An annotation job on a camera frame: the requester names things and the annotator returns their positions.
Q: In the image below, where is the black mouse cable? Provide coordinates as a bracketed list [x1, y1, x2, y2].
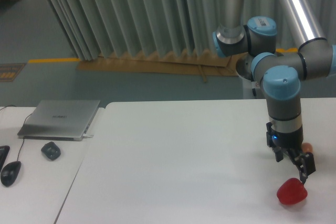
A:
[0, 104, 38, 162]

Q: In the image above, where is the grey-green pleated curtain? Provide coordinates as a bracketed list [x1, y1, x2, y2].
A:
[34, 0, 300, 61]

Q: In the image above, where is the brown cardboard sheet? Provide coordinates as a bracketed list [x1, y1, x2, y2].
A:
[77, 50, 247, 83]

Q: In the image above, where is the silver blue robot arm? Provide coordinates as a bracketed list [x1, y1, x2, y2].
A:
[212, 0, 335, 182]

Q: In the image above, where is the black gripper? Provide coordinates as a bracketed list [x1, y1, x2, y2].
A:
[266, 122, 316, 184]

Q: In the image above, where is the black round controller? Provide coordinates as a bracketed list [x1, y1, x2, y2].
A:
[41, 142, 61, 161]

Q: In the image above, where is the red bell pepper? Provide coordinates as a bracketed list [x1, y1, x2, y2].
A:
[277, 178, 308, 205]

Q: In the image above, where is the silver laptop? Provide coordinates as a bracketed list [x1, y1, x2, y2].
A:
[17, 100, 100, 141]

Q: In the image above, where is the black keyboard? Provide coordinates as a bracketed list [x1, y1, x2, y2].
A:
[0, 145, 10, 170]

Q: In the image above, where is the black computer mouse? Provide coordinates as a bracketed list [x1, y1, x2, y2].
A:
[1, 161, 22, 187]

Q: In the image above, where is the brown egg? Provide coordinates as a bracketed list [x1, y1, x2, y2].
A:
[301, 143, 313, 153]

